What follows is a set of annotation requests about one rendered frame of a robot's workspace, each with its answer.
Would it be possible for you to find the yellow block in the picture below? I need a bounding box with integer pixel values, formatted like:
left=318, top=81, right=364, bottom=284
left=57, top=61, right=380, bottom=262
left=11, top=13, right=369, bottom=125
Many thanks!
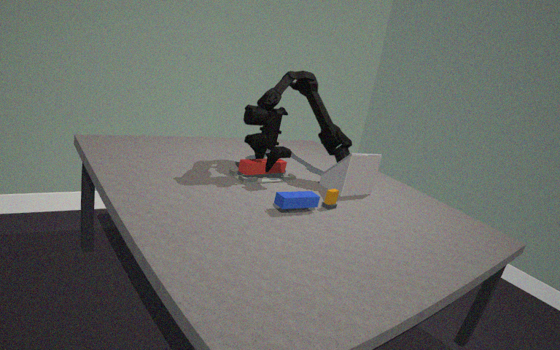
left=324, top=189, right=339, bottom=205

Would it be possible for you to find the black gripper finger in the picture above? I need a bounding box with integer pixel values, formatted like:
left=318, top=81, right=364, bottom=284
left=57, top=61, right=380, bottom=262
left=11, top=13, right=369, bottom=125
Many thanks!
left=265, top=153, right=279, bottom=172
left=250, top=146, right=267, bottom=159

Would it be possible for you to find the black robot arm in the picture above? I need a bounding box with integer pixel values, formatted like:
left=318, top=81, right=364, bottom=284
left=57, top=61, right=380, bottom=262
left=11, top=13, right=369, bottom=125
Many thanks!
left=244, top=71, right=352, bottom=162

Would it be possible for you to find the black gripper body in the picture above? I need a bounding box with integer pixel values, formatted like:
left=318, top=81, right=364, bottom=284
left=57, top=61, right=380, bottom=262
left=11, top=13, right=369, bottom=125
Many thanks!
left=244, top=126, right=292, bottom=158

